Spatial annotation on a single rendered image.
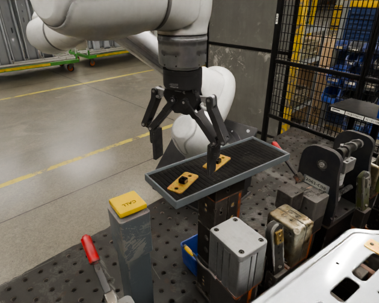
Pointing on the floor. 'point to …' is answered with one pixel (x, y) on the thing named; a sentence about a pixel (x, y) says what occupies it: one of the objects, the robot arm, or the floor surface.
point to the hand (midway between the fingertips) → (183, 160)
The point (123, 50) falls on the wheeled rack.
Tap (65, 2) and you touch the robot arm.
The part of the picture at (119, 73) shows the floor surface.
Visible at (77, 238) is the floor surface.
